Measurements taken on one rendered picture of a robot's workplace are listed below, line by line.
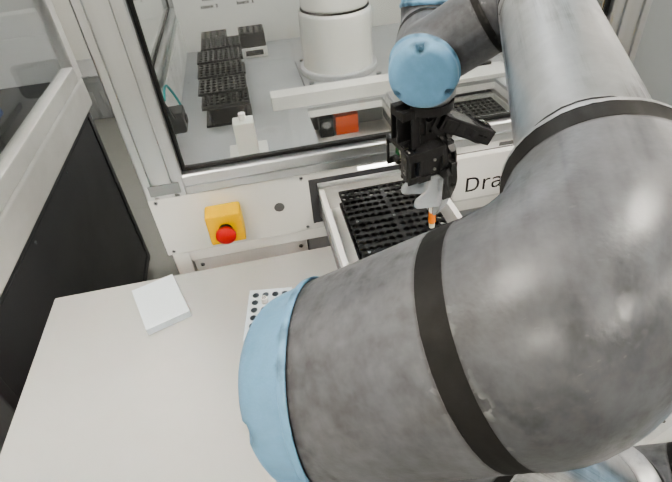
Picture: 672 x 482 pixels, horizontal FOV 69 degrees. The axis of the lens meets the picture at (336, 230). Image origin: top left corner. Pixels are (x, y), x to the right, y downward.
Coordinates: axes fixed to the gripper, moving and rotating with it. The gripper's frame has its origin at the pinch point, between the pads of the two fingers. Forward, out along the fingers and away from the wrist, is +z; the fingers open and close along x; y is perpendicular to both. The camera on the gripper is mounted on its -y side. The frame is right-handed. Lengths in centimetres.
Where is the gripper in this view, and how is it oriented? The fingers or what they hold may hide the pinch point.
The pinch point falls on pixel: (435, 204)
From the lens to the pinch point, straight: 83.4
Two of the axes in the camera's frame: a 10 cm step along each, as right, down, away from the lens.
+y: -9.2, 3.2, -2.3
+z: 1.0, 7.5, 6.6
